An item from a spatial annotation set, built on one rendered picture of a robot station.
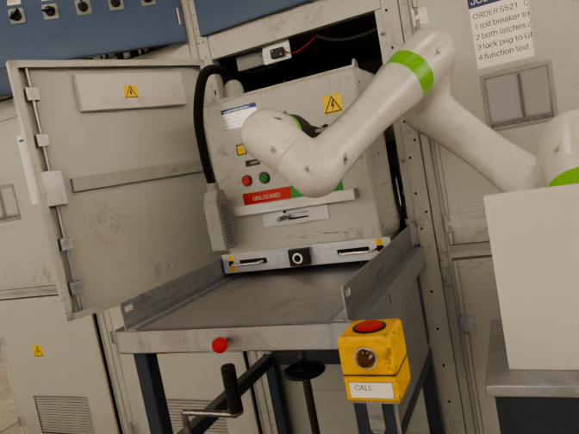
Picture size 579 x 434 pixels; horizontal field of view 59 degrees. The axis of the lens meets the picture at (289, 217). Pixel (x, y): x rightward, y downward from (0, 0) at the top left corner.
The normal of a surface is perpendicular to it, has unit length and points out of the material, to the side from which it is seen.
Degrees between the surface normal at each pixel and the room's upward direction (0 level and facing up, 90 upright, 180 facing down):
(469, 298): 90
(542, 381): 0
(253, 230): 90
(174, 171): 90
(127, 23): 90
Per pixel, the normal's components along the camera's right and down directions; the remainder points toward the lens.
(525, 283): -0.43, 0.16
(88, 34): 0.14, 0.07
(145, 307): 0.90, -0.13
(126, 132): 0.63, -0.04
